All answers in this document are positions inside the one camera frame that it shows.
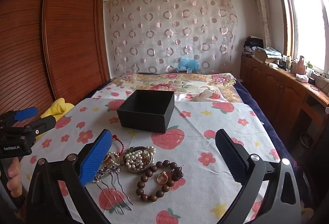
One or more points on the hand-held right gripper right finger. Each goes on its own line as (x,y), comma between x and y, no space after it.
(231,157)

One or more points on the white tissue box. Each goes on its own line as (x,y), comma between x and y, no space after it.
(302,78)

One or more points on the wooden framed window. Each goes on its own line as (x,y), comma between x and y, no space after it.
(305,21)

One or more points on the brown wooden wardrobe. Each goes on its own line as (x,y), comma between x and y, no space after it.
(64,34)

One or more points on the floral printed blanket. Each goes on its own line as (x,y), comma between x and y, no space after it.
(154,82)

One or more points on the bowl under cabinet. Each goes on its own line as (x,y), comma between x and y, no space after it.
(305,139)

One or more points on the dark blue bed sheet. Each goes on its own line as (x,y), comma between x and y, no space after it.
(257,111)

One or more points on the black cardboard box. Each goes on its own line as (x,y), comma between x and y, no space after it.
(141,118)

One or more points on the yellow pillow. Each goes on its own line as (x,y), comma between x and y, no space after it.
(60,107)

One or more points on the long wooden cabinet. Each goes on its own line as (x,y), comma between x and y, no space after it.
(272,85)

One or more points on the strawberry printed blanket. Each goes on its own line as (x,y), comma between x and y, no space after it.
(205,123)

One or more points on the blue fluffy bag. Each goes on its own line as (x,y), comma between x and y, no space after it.
(189,64)

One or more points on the pink bottle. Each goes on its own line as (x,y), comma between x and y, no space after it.
(301,66)

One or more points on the silver flower hair comb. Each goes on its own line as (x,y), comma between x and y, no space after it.
(108,171)

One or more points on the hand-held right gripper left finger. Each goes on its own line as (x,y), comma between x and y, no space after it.
(95,159)

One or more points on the circle patterned sheer curtain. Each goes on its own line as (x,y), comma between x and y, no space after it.
(167,34)

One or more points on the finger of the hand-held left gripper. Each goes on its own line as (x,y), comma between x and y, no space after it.
(25,113)
(42,125)

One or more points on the patterned window curtain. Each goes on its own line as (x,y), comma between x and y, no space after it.
(262,8)

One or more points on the person's left hand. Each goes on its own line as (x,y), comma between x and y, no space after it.
(14,172)

